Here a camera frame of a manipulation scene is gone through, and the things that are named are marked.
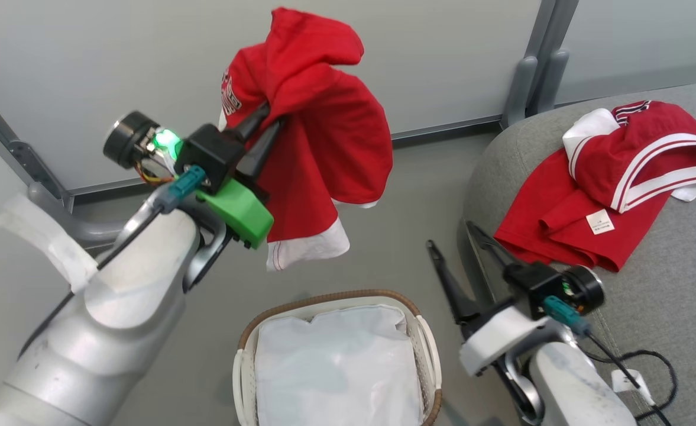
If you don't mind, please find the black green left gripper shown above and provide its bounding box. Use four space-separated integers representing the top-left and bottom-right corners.
174 103 288 250

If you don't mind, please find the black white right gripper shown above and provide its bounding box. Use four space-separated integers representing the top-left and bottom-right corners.
426 221 568 377

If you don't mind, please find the red shirt with white hem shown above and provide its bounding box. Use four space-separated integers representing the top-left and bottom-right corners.
216 7 394 272

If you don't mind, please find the red shirt with striped collar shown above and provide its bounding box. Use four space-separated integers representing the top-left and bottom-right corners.
494 99 696 273

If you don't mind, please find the grey fabric sofa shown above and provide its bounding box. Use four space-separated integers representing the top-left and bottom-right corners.
457 80 696 426

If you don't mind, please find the white basket with wicker rim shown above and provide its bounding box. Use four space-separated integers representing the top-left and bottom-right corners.
232 289 443 426

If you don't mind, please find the white fabric basket liner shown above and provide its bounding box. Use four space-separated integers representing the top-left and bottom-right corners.
254 305 424 426

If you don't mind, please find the white tape wrap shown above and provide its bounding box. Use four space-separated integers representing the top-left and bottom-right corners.
0 194 99 293

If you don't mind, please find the black cable with teal plug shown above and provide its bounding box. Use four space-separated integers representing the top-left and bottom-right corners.
18 164 208 359
542 296 678 424

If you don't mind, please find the grey partition floor rail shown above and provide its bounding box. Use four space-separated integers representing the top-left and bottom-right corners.
67 114 505 197

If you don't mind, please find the white cable clip tag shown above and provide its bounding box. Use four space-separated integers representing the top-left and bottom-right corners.
611 369 645 394

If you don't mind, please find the grey partition post with foot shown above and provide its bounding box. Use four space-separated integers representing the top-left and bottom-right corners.
536 0 580 114
501 0 558 130

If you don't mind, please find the grey slanted partition frame bar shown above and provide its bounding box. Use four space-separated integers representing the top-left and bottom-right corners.
0 77 75 211

